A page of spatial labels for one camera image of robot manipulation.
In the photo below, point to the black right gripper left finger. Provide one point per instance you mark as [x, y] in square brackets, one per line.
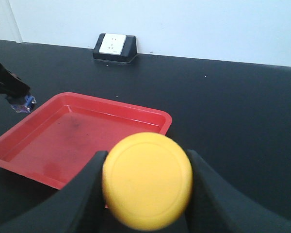
[76, 208]

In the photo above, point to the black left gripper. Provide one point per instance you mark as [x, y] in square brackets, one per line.
[11, 84]

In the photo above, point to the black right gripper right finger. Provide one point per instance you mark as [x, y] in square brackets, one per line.
[217, 207]

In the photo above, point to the yellow mushroom push button switch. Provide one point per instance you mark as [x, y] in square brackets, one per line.
[147, 181]

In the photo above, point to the red plastic tray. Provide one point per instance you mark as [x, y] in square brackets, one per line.
[42, 153]

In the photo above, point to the black white power outlet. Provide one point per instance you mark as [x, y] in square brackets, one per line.
[119, 48]

